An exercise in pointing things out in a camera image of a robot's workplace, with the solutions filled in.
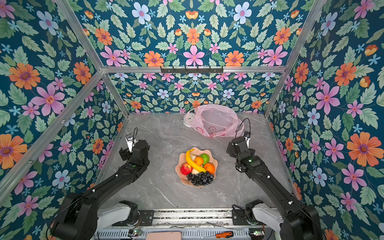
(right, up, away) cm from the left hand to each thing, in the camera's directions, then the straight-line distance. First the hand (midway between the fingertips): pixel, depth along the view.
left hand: (133, 140), depth 82 cm
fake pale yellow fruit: (+33, -11, +6) cm, 35 cm away
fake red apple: (+29, -16, +1) cm, 33 cm away
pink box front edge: (+21, -43, -14) cm, 50 cm away
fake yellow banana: (+33, -13, +1) cm, 35 cm away
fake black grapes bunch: (+38, -20, -3) cm, 43 cm away
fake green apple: (+40, -11, +5) cm, 42 cm away
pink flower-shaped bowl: (+26, -12, +7) cm, 30 cm away
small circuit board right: (+65, -43, -11) cm, 78 cm away
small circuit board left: (+6, -43, -12) cm, 45 cm away
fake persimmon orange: (+43, -16, +2) cm, 45 cm away
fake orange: (+37, -12, +3) cm, 38 cm away
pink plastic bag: (+48, +12, +32) cm, 59 cm away
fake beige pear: (+34, -18, +1) cm, 39 cm away
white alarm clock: (+27, +13, +25) cm, 39 cm away
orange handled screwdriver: (+51, -42, -14) cm, 68 cm away
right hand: (+59, -3, +1) cm, 59 cm away
